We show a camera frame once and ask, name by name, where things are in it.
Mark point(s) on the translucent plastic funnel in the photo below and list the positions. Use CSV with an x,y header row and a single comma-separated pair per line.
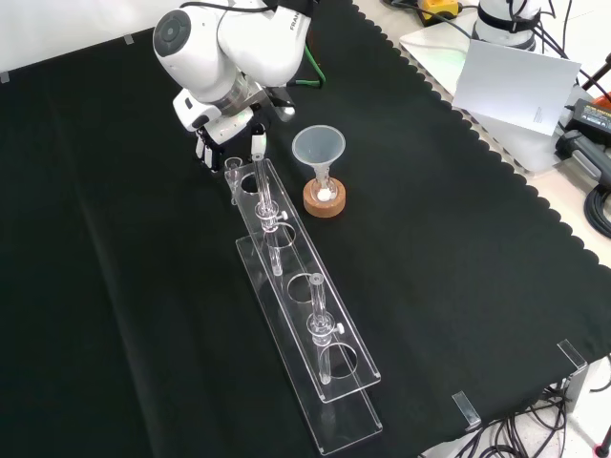
x,y
319,145

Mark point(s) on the black power adapter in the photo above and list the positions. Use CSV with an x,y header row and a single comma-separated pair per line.
x,y
594,117

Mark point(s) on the clear glass weighing funnel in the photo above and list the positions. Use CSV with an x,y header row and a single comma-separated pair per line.
x,y
233,174

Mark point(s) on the pale board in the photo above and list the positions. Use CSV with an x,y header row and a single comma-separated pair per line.
x,y
530,148

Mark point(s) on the yellow stop button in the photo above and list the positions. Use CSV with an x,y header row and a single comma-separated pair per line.
x,y
441,7

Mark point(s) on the round-bottom glass flask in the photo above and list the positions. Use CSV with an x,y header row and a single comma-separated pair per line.
x,y
324,193

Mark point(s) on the black cloth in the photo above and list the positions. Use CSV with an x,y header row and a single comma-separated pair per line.
x,y
143,286

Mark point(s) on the white paper sheet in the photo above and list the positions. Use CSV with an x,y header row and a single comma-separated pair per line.
x,y
515,86

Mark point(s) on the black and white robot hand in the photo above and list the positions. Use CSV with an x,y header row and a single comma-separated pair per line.
x,y
224,126

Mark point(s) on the clear acrylic funnel stand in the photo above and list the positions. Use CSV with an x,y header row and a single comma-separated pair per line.
x,y
305,305

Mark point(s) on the clear cloth clamp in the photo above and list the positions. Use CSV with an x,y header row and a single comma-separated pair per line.
x,y
467,409
573,355

